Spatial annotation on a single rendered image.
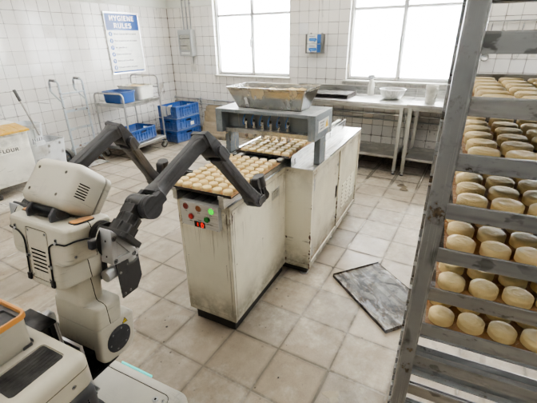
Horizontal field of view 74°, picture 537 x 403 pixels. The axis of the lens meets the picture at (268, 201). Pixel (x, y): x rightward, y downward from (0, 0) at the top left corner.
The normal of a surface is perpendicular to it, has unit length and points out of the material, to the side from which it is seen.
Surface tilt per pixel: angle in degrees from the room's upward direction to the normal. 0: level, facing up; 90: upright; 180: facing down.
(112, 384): 0
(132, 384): 0
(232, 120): 90
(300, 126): 90
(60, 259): 82
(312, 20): 90
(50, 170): 48
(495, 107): 90
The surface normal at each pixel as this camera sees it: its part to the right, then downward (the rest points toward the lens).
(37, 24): 0.87, 0.19
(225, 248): -0.45, 0.38
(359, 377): -0.01, -0.91
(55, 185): -0.33, -0.33
